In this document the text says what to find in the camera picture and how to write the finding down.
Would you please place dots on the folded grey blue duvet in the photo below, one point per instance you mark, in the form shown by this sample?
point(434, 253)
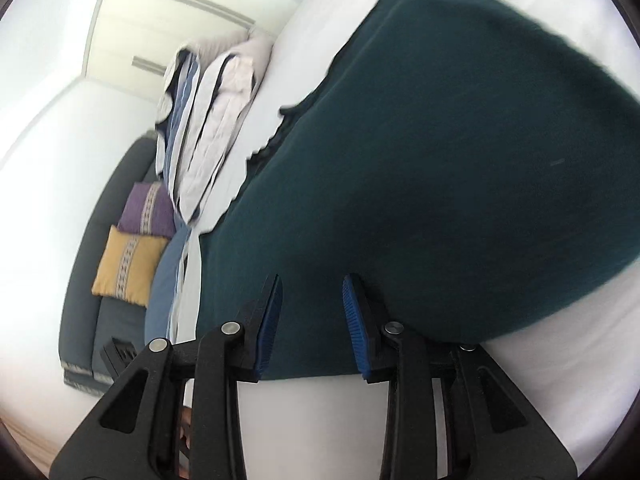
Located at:
point(215, 130)

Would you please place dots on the dark green sweater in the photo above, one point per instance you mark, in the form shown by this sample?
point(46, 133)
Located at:
point(425, 160)

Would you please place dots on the large blue pillow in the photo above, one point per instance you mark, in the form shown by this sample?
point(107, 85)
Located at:
point(162, 290)

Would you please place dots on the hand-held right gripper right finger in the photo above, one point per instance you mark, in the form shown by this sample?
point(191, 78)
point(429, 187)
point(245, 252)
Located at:
point(356, 330)

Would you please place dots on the purple patterned cushion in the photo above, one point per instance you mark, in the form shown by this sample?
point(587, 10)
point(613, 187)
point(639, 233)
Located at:
point(142, 210)

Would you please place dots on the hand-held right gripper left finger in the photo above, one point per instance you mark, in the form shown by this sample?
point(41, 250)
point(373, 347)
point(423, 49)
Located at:
point(270, 320)

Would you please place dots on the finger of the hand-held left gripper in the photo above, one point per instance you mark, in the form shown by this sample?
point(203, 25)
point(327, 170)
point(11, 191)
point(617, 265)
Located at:
point(117, 355)

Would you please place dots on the yellow patterned cushion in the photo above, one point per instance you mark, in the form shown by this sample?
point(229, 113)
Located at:
point(125, 265)

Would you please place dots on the dark grey sofa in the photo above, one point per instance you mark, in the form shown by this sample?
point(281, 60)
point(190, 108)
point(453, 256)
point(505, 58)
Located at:
point(85, 285)

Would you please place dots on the white wardrobe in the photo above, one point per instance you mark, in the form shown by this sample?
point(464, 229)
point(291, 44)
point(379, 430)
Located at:
point(150, 30)

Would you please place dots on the bed with white sheet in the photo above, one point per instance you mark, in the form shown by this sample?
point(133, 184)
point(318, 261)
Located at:
point(550, 385)

